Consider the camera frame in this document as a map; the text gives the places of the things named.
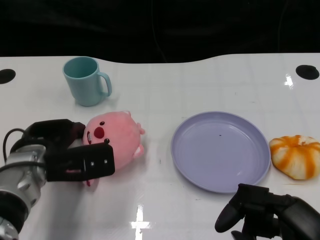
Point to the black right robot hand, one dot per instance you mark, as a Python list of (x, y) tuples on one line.
[(297, 217)]

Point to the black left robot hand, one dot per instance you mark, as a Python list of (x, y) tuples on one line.
[(75, 162)]

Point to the pink plush beaver doll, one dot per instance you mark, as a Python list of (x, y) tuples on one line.
[(117, 135)]

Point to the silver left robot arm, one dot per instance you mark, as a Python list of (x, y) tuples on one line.
[(20, 165)]

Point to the lavender plastic plate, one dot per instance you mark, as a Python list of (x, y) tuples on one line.
[(220, 152)]

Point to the orange striped bun toy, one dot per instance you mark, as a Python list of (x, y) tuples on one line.
[(295, 157)]

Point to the light blue plastic mug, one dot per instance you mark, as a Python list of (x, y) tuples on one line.
[(82, 85)]

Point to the black table grommet hole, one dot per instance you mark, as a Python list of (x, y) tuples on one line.
[(6, 76), (307, 72)]

